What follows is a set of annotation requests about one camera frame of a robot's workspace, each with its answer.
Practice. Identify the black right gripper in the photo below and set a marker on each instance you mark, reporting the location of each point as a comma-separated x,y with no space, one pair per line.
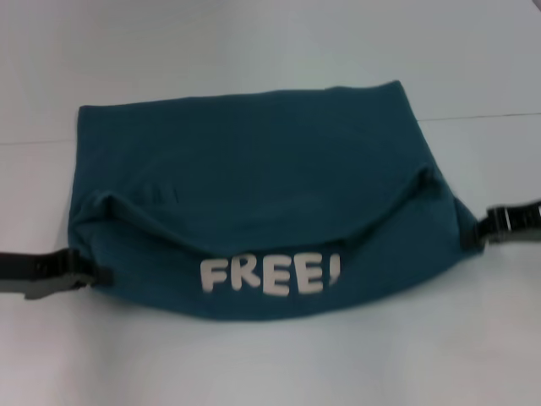
517,224

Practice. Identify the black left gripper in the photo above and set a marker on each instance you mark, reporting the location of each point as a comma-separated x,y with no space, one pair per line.
34,272

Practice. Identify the teal blue t-shirt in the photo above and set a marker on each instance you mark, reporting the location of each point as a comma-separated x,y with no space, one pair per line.
274,190

